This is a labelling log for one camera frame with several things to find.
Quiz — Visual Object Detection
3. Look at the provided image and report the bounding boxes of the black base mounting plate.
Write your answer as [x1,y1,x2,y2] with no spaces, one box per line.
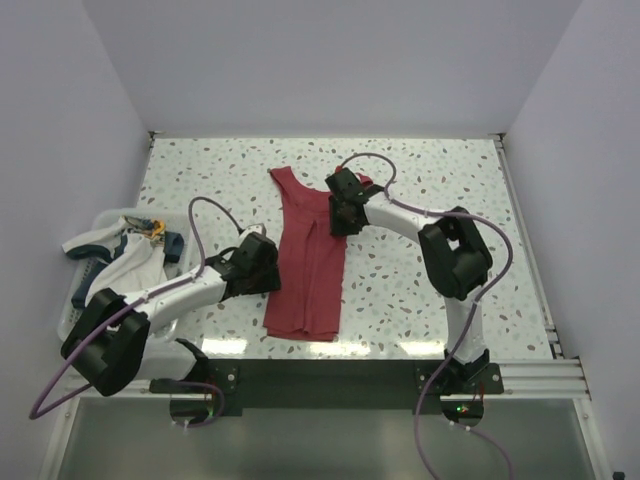
[149,358,504,419]

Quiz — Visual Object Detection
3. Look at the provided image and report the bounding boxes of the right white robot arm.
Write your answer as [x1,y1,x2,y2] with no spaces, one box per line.
[325,168,493,393]

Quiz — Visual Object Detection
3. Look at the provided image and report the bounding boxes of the white navy tank top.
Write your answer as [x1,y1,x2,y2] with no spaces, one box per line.
[62,215,167,309]

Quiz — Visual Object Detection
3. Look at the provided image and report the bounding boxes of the red tank top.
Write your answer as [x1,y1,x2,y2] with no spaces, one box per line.
[263,166,347,342]

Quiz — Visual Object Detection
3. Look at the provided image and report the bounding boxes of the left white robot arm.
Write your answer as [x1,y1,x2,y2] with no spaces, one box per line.
[61,231,281,397]

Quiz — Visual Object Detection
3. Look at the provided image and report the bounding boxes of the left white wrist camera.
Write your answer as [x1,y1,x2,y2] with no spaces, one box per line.
[242,223,266,236]

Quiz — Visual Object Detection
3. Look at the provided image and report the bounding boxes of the white plastic laundry basket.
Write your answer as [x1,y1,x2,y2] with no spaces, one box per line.
[57,208,194,351]

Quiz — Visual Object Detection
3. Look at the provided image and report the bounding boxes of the colourful printed garment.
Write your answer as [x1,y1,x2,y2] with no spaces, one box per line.
[122,215,166,243]

